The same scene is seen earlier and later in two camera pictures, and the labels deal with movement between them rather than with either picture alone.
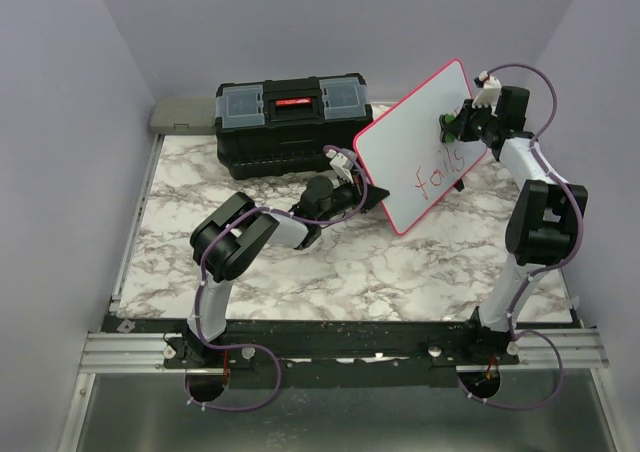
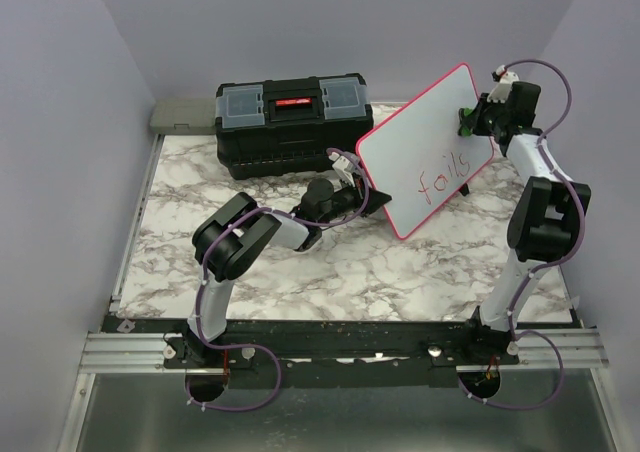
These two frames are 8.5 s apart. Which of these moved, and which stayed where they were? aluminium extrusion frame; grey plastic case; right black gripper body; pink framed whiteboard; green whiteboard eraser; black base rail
Moved: green whiteboard eraser; right black gripper body
Stayed: grey plastic case; aluminium extrusion frame; black base rail; pink framed whiteboard
